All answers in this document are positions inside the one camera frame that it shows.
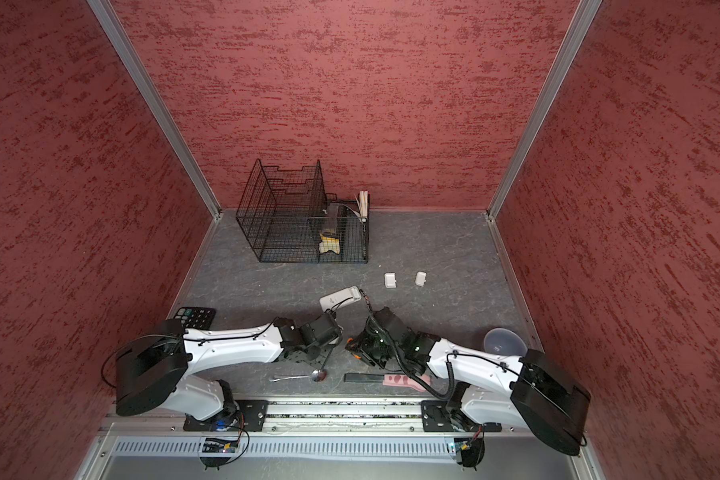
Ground black calculator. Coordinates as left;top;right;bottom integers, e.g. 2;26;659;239
173;307;217;330

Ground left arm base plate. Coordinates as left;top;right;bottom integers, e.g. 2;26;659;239
183;400;270;433

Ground black wire basket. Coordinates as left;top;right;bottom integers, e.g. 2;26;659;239
235;160;369;264

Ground pink cat paw spatula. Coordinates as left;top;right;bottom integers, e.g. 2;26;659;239
343;372;425;392

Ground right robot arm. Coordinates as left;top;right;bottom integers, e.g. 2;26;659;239
346;307;591;456

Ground wooden sticks in basket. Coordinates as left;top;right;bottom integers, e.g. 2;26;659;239
357;191;369;222

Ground yellow black brush in basket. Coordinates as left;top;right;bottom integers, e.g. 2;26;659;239
318;203;342;254

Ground white battery cover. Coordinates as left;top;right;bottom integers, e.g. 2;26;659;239
415;271;427;287
384;273;397;289

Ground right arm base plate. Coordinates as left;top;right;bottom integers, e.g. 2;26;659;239
420;400;503;433

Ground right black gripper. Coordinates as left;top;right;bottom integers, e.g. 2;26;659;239
344;327;404;370

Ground metal spoon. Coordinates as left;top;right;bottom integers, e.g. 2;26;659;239
268;368;328;383

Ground orange black screwdriver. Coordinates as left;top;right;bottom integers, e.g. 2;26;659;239
345;338;364;358

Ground grey white remote control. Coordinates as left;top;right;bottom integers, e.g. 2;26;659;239
319;286;362;311

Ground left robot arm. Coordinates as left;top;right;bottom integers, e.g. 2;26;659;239
112;310;343;424

